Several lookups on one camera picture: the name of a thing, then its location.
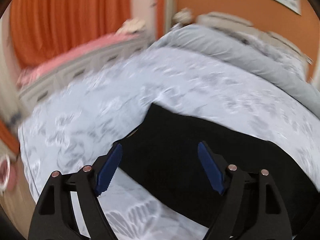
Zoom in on black pants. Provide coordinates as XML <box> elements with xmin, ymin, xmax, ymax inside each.
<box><xmin>120</xmin><ymin>104</ymin><xmax>319</xmax><ymax>239</ymax></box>

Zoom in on butterfly pattern bed sheet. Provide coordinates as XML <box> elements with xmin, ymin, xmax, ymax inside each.
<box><xmin>19</xmin><ymin>47</ymin><xmax>319</xmax><ymax>239</ymax></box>

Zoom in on grey folded duvet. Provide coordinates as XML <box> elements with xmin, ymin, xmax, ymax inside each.
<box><xmin>150</xmin><ymin>24</ymin><xmax>319</xmax><ymax>116</ymax></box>

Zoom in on pink bench cushion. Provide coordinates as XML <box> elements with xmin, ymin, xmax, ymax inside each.
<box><xmin>16</xmin><ymin>33</ymin><xmax>139</xmax><ymax>89</ymax></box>

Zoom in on beige padded headboard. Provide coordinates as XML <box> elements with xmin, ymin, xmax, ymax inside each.
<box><xmin>196</xmin><ymin>11</ymin><xmax>313</xmax><ymax>66</ymax></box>

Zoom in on orange curtain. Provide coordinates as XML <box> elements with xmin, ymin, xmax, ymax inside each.
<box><xmin>10</xmin><ymin>0</ymin><xmax>133</xmax><ymax>68</ymax></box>

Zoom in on white bedside ornament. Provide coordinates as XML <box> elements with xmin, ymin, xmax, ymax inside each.
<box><xmin>172</xmin><ymin>8</ymin><xmax>194</xmax><ymax>26</ymax></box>

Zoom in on cream flower plush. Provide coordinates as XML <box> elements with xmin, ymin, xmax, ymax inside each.
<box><xmin>116</xmin><ymin>18</ymin><xmax>146</xmax><ymax>35</ymax></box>

